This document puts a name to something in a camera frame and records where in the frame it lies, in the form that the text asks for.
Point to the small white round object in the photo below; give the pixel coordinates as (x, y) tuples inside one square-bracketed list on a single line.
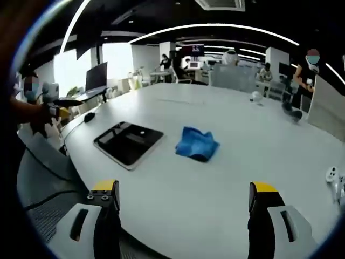
[(256, 96)]

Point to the small white monitor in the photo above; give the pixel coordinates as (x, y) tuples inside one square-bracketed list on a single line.
[(194, 65)]

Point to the curved ceiling light strip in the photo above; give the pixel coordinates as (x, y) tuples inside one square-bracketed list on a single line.
[(215, 26)]

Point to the black laptop stand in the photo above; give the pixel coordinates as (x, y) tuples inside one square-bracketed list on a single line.
[(104, 96)]

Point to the grey mesh office chair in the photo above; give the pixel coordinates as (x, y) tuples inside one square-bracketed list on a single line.
[(45, 172)]

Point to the wall screen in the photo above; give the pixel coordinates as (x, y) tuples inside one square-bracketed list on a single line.
[(193, 50)]

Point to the white desk partition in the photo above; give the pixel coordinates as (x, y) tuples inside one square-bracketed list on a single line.
[(327, 108)]

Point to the blue cleaning cloth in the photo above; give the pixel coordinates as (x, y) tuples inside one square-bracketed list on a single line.
[(195, 143)]

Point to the dark blurred object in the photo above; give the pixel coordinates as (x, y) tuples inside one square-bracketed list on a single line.
[(292, 110)]

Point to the white game controller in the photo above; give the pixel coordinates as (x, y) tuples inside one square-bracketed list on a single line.
[(334, 178)]

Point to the black computer mouse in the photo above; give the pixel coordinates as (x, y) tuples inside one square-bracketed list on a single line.
[(89, 117)]

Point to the black glossy tablet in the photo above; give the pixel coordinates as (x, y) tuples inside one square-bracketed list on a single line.
[(129, 144)]

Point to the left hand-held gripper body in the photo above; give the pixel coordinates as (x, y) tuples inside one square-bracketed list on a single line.
[(50, 90)]

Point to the person's left hand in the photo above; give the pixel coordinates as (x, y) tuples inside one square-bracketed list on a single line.
[(43, 118)]

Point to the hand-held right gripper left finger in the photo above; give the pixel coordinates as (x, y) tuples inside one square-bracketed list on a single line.
[(81, 229)]

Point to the ceiling air vent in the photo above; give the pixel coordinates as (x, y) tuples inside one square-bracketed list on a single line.
[(221, 5)]

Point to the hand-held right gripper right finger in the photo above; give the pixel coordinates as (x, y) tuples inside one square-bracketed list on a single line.
[(285, 229)]

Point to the open laptop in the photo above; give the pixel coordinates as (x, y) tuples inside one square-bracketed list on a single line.
[(96, 76)]

